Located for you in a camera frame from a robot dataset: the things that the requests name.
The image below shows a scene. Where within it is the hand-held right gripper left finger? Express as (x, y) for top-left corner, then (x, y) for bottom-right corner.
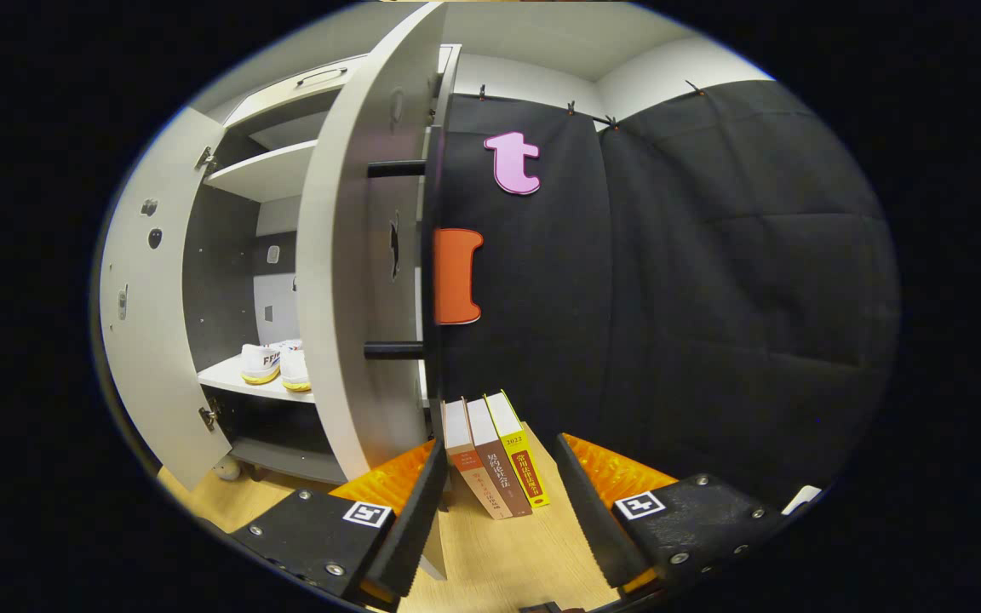
(231, 438), (449, 605)

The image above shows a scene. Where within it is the black backdrop cloth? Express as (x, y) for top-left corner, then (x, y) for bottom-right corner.
(422, 79), (900, 512)

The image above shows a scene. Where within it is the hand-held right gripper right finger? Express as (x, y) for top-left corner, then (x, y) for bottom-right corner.
(552, 433), (785, 597)

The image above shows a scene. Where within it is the white and brown book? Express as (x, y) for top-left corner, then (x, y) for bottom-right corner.
(442, 398), (513, 520)

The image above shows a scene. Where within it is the white cabinet drawer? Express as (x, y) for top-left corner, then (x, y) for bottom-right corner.
(222, 55), (372, 129)

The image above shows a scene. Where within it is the white canvas shoe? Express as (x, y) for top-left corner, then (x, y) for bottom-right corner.
(278, 339), (313, 392)
(239, 343), (283, 386)

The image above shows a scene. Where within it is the white cabinet door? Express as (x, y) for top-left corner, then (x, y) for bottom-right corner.
(99, 106), (233, 492)
(295, 0), (449, 580)

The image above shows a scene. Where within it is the yellow book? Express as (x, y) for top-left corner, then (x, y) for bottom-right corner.
(485, 390), (551, 508)

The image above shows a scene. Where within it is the white and grey shoe cabinet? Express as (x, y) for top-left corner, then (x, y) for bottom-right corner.
(184, 43), (462, 486)

